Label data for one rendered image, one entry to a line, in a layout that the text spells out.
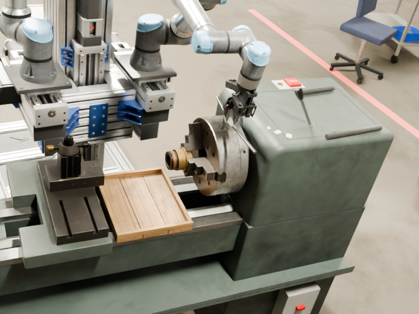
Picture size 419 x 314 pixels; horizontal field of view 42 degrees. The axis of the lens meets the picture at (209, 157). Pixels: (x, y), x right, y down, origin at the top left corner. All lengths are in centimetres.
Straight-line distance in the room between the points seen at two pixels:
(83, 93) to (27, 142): 123
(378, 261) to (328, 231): 117
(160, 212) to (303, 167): 58
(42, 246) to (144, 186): 54
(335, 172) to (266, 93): 44
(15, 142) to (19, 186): 148
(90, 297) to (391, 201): 254
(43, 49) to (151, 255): 93
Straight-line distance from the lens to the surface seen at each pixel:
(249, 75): 180
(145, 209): 217
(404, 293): 353
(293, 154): 205
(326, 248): 260
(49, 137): 241
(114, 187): 226
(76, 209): 202
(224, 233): 226
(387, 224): 395
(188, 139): 211
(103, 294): 231
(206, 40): 179
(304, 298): 267
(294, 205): 225
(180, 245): 220
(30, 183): 221
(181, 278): 240
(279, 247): 240
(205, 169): 205
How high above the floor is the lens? 233
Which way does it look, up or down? 35 degrees down
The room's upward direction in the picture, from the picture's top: 11 degrees clockwise
